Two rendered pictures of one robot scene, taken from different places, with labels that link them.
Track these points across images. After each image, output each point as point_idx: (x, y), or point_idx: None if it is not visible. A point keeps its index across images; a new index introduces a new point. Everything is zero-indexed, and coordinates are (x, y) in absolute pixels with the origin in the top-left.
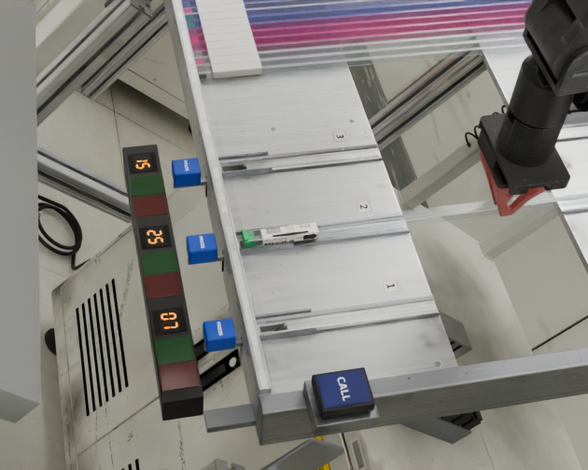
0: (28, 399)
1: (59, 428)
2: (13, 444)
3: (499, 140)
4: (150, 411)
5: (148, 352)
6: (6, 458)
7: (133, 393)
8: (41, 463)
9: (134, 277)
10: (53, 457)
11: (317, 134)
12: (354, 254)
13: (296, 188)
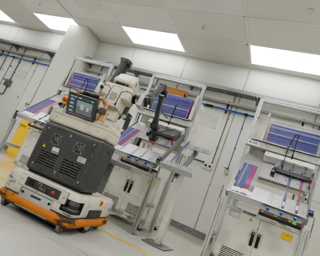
0: (141, 171)
1: (109, 215)
2: (108, 217)
3: (152, 137)
4: (125, 197)
5: (118, 192)
6: (110, 218)
7: (120, 198)
8: (113, 218)
9: (107, 188)
10: (113, 217)
11: (133, 148)
12: (147, 153)
13: (137, 152)
